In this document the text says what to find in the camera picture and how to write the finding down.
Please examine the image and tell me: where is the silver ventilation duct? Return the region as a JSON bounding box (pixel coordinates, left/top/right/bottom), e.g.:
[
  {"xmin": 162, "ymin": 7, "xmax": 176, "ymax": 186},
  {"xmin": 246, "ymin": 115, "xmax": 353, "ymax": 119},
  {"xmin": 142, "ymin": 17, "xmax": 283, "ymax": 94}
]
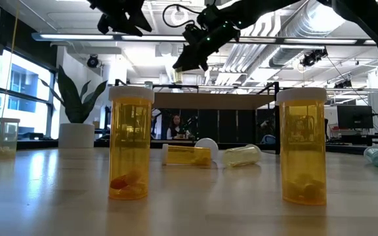
[{"xmin": 269, "ymin": 9, "xmax": 347, "ymax": 68}]

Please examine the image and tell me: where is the orange medicine bottle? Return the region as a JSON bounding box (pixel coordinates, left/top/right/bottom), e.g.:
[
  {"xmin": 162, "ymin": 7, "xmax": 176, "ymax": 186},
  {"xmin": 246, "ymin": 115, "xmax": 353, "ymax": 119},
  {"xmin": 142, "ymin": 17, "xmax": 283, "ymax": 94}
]
[{"xmin": 275, "ymin": 87, "xmax": 328, "ymax": 207}]

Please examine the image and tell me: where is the green snake plant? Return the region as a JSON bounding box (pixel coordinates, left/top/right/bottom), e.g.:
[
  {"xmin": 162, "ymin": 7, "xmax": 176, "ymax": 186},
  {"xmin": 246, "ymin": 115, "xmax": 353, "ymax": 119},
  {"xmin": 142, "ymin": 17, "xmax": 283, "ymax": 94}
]
[{"xmin": 39, "ymin": 64, "xmax": 108, "ymax": 125}]

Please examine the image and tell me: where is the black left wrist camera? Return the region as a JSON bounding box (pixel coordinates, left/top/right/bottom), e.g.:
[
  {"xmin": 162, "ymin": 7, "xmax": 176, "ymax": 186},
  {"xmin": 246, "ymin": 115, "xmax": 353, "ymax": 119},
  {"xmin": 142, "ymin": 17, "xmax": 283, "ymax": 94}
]
[{"xmin": 96, "ymin": 13, "xmax": 111, "ymax": 35}]

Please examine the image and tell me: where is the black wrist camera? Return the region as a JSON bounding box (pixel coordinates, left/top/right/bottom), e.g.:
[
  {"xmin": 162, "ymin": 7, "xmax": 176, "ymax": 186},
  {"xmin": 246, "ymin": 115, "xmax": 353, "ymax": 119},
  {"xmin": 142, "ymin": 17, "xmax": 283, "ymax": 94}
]
[
  {"xmin": 182, "ymin": 23, "xmax": 206, "ymax": 45},
  {"xmin": 96, "ymin": 13, "xmax": 111, "ymax": 35}
]

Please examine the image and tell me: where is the orange bottle with yellow pills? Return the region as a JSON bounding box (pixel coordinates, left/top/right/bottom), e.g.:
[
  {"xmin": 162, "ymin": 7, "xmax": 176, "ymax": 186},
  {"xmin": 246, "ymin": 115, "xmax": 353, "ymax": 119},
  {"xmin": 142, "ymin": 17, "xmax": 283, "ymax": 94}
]
[{"xmin": 161, "ymin": 143, "xmax": 213, "ymax": 167}]

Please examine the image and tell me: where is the pale yellow medicine bottle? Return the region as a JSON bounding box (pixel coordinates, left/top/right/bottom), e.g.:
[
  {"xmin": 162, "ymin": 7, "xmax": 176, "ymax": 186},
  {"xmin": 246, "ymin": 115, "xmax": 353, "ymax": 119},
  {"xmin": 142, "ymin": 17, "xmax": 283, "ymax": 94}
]
[
  {"xmin": 222, "ymin": 144, "xmax": 263, "ymax": 169},
  {"xmin": 0, "ymin": 117, "xmax": 21, "ymax": 161}
]

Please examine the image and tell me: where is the long ceiling light strip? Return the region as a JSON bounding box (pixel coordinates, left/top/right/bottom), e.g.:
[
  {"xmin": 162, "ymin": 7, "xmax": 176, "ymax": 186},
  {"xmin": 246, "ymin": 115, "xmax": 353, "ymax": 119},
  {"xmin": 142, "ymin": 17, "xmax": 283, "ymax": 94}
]
[{"xmin": 31, "ymin": 31, "xmax": 378, "ymax": 46}]

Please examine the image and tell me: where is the white opaque medicine bottle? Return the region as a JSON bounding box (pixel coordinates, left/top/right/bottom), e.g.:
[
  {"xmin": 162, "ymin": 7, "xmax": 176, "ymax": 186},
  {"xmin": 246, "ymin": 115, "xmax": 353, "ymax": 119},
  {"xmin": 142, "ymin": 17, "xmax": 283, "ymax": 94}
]
[{"xmin": 194, "ymin": 137, "xmax": 219, "ymax": 161}]

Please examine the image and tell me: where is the wooden shelf black metal frame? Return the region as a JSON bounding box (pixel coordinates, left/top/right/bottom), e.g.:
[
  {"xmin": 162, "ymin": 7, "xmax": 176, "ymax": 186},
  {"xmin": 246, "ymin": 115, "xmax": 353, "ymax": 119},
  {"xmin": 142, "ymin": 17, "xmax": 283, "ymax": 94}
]
[{"xmin": 114, "ymin": 78, "xmax": 281, "ymax": 155}]

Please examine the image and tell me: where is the white plant pot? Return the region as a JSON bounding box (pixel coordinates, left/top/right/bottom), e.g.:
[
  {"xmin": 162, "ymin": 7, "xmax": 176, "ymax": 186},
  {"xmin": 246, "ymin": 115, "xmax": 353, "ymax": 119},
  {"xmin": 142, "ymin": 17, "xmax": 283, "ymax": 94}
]
[{"xmin": 58, "ymin": 123, "xmax": 96, "ymax": 149}]

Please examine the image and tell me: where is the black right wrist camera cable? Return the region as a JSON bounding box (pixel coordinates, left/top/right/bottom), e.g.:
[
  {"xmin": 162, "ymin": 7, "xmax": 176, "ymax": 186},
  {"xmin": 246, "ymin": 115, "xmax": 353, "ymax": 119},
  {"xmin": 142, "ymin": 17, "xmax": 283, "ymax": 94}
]
[{"xmin": 161, "ymin": 3, "xmax": 207, "ymax": 30}]

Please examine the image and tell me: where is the black computer monitor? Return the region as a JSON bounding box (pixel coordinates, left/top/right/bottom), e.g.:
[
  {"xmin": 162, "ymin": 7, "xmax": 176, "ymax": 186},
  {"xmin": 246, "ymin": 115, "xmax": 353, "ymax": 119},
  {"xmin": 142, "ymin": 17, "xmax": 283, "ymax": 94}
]
[{"xmin": 336, "ymin": 105, "xmax": 374, "ymax": 130}]

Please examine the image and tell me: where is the yellow cable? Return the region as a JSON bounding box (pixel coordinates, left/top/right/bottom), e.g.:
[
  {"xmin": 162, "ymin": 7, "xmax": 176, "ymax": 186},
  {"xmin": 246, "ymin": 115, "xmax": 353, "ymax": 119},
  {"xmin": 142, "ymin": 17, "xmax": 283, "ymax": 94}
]
[{"xmin": 0, "ymin": 0, "xmax": 21, "ymax": 119}]

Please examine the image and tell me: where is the black ceiling spotlight cluster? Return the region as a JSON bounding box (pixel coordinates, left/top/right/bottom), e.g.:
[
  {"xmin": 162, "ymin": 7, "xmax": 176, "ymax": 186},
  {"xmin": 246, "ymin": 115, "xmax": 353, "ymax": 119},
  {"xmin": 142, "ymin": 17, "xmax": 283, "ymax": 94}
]
[{"xmin": 299, "ymin": 48, "xmax": 329, "ymax": 68}]

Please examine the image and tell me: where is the white ring ceiling lamp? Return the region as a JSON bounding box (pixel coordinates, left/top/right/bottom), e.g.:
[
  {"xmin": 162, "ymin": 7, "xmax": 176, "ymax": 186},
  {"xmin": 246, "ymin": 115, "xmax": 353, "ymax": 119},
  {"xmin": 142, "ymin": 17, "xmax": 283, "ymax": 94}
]
[{"xmin": 171, "ymin": 8, "xmax": 190, "ymax": 27}]

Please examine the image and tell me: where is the orange bottle with red capsule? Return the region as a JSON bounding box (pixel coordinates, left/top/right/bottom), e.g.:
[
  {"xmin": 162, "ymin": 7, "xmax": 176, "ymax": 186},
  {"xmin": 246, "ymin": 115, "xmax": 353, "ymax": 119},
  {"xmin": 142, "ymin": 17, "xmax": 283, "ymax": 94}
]
[{"xmin": 108, "ymin": 85, "xmax": 155, "ymax": 201}]

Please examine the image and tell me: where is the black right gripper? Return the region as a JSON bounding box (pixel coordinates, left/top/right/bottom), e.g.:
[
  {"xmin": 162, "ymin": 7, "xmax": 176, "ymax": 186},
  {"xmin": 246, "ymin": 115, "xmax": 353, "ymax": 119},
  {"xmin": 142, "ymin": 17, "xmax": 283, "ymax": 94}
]
[{"xmin": 173, "ymin": 23, "xmax": 242, "ymax": 72}]

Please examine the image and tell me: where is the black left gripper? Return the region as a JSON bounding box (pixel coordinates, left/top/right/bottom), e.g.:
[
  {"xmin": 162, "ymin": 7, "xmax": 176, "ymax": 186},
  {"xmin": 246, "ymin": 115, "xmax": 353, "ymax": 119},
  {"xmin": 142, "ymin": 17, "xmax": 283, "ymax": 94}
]
[{"xmin": 89, "ymin": 0, "xmax": 153, "ymax": 37}]

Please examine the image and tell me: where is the person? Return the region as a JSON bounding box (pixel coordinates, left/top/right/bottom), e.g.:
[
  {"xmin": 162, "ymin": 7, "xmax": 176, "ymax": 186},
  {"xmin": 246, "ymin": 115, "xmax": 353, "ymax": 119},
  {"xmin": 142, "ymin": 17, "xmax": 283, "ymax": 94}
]
[{"xmin": 165, "ymin": 114, "xmax": 192, "ymax": 140}]

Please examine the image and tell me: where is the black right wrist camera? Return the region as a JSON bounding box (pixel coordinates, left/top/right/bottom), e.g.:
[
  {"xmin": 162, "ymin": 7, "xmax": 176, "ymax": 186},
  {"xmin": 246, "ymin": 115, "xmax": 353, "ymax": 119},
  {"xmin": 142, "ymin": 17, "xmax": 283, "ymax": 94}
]
[{"xmin": 182, "ymin": 23, "xmax": 206, "ymax": 45}]

